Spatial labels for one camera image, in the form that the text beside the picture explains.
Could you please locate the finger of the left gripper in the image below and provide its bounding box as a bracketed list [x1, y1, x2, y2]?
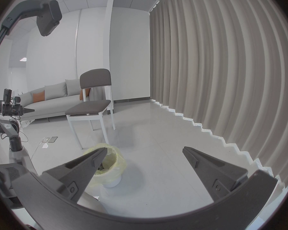
[20, 107, 36, 116]

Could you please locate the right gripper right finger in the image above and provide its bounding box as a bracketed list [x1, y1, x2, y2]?
[182, 146, 249, 204]

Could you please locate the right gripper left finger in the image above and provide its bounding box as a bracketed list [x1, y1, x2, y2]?
[41, 147, 108, 205]

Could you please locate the yellow plastic bag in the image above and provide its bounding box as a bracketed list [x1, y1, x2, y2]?
[83, 143, 127, 189]

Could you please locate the white trash bin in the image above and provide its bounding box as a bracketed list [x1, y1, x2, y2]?
[101, 170, 123, 189]

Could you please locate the orange cushion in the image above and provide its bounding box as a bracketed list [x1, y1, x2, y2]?
[79, 88, 91, 102]
[33, 92, 46, 103]

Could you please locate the grey sofa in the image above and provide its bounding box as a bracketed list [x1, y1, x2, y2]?
[16, 79, 114, 122]

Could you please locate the grey and white chair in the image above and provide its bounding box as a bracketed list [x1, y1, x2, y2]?
[65, 69, 116, 150]

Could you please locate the beige curtain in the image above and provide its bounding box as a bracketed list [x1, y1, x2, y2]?
[149, 0, 288, 192]

